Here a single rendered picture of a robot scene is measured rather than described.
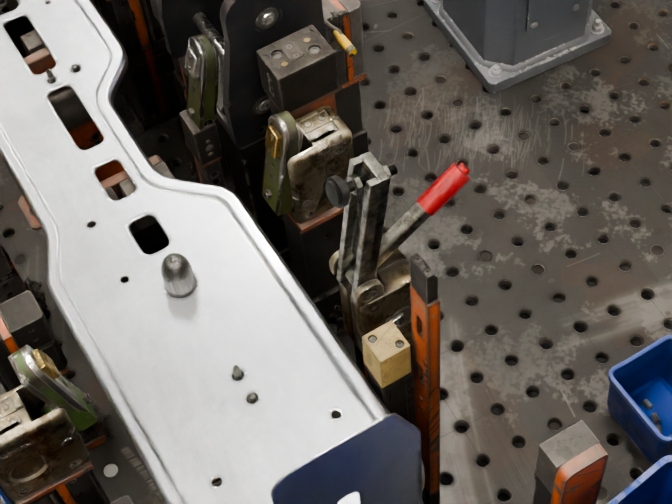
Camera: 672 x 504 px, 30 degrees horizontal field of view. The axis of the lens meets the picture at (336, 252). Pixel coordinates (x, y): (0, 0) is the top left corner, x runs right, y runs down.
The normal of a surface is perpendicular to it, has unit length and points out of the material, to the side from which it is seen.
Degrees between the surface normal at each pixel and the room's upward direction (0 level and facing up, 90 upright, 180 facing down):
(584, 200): 0
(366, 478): 90
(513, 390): 0
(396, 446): 90
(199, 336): 0
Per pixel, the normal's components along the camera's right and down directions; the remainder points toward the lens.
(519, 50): 0.44, 0.72
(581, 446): -0.07, -0.56
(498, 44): -0.32, 0.80
